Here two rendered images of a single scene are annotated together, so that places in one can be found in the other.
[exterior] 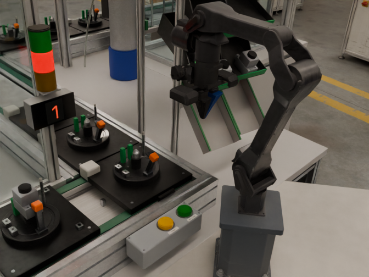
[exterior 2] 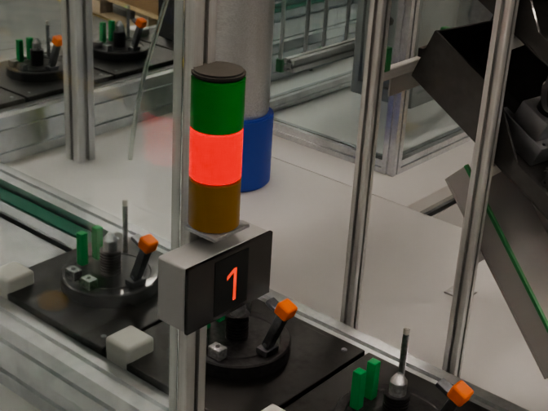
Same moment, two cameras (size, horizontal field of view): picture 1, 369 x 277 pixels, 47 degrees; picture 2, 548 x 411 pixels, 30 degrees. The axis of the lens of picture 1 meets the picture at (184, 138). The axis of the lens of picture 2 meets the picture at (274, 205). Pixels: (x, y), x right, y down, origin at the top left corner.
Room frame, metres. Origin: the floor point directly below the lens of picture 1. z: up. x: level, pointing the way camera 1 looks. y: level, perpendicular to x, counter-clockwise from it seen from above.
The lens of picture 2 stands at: (0.07, 0.35, 1.69)
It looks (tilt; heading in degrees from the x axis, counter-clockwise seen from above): 25 degrees down; 356
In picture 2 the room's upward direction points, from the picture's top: 3 degrees clockwise
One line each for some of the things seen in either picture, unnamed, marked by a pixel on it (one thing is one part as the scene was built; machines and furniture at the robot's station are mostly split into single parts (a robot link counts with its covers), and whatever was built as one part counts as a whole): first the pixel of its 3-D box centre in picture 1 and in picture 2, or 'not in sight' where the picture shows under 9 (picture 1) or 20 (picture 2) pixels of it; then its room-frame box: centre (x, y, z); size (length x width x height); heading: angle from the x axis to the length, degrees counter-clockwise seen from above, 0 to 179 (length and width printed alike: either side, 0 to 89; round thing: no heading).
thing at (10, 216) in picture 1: (31, 223); not in sight; (0.77, 0.37, 0.98); 0.14 x 0.14 x 0.02
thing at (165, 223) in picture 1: (165, 224); not in sight; (0.81, 0.04, 0.96); 0.04 x 0.04 x 0.02
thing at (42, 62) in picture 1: (43, 60); (215, 151); (0.96, 0.35, 1.33); 0.05 x 0.05 x 0.05
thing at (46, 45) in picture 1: (40, 39); (217, 100); (0.96, 0.35, 1.38); 0.05 x 0.05 x 0.05
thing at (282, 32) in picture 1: (249, 40); not in sight; (0.84, -0.12, 1.45); 0.29 x 0.08 x 0.11; 43
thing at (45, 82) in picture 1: (45, 78); (214, 199); (0.96, 0.35, 1.28); 0.05 x 0.05 x 0.05
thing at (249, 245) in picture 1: (246, 236); not in sight; (0.79, -0.17, 0.96); 0.15 x 0.15 x 0.20; 85
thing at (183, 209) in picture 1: (184, 211); not in sight; (0.87, -0.01, 0.96); 0.04 x 0.04 x 0.02
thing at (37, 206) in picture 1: (37, 214); not in sight; (0.74, 0.34, 1.04); 0.04 x 0.02 x 0.08; 47
